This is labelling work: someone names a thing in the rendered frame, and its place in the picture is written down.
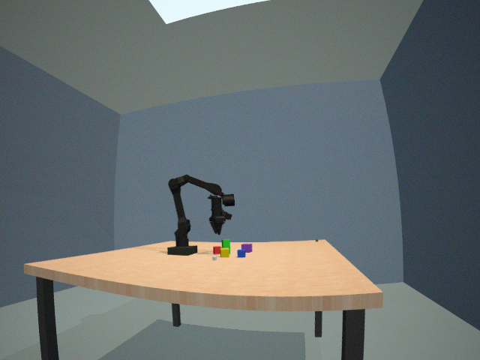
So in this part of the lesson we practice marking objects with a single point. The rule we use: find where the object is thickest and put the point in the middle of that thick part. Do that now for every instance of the purple block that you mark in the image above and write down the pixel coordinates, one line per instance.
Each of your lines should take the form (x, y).
(248, 247)

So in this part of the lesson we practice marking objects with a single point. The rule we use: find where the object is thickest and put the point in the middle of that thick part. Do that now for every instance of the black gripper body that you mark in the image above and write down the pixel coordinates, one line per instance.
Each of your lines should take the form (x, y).
(216, 213)

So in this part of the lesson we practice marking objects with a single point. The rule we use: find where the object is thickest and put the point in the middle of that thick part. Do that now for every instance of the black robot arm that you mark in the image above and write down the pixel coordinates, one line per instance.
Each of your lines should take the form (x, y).
(184, 225)

